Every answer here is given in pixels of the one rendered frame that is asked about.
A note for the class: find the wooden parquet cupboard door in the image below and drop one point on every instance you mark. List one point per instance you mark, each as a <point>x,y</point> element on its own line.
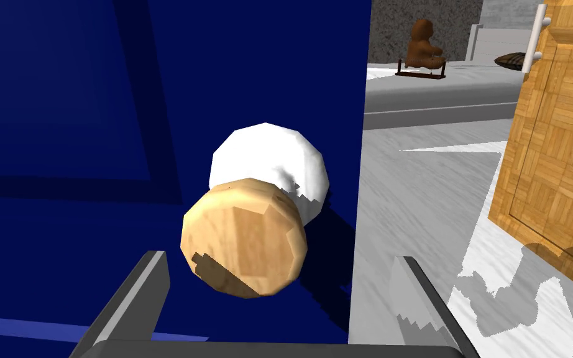
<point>555,149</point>

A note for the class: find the white and wooden door knob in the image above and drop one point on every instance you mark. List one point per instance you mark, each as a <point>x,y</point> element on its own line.
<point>256,214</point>

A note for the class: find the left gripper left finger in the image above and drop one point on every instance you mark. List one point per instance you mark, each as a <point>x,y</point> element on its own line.
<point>135,303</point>

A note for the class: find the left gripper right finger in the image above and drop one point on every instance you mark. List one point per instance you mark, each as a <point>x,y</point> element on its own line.
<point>423,308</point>

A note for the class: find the brown teddy bear on stand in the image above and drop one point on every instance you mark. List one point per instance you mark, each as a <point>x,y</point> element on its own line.
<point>421,49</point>

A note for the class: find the grey bed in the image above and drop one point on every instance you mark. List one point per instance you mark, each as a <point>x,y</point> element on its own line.
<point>440,89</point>

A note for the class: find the dark checked pillow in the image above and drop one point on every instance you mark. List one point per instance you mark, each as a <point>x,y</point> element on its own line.
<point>511,60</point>

